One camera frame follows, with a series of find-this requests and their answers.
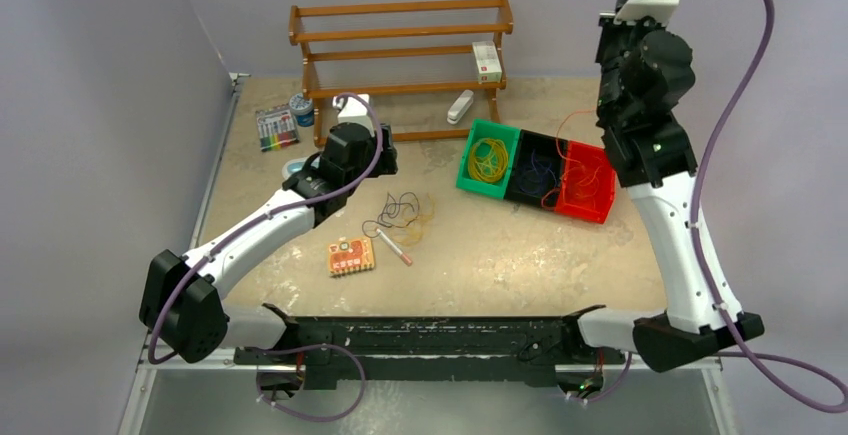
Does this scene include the orange cable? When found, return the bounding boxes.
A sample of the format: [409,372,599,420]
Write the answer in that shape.
[569,160,614,208]
[540,109,601,211]

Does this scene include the green plastic bin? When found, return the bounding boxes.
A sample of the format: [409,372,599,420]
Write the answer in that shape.
[456,119,520,199]

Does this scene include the red plastic bin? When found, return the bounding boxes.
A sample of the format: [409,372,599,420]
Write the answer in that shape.
[554,141,616,224]

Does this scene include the yellow cable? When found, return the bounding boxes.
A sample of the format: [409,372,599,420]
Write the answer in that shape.
[387,194,439,248]
[467,137,511,186]

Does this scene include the black plastic bin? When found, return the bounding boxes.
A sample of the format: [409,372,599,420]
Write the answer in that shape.
[504,130,568,211]

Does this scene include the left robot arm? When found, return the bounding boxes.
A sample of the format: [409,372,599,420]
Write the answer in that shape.
[139,123,398,364]

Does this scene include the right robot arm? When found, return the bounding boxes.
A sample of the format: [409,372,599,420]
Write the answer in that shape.
[561,14,765,373]

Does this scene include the blue toothbrush blister pack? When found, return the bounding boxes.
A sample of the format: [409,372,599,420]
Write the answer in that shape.
[281,157,320,181]

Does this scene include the blue round tin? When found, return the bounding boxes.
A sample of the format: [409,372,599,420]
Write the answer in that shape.
[288,93,315,127]

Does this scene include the marker pen set pack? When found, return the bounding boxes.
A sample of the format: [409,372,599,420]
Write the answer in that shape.
[255,105,300,152]

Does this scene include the orange snack packet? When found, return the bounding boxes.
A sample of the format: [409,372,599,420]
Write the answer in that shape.
[327,237,376,278]

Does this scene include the wooden shelf rack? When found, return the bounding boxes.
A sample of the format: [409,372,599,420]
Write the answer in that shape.
[288,0,514,147]

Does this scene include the red marker pen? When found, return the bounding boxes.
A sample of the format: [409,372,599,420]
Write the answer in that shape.
[376,229,413,266]

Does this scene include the white stapler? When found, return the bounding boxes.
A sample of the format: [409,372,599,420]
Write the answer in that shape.
[446,90,474,125]

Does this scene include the white cardboard box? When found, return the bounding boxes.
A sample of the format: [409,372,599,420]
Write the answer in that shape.
[471,41,503,84]

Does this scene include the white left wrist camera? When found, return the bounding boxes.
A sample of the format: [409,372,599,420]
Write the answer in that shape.
[332,94,374,133]

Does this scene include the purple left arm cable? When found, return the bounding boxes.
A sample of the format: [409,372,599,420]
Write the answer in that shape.
[146,92,386,366]

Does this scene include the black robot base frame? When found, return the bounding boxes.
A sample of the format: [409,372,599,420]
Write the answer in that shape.
[235,315,625,390]

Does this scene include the aluminium rail frame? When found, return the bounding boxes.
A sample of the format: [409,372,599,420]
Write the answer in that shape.
[117,72,737,435]

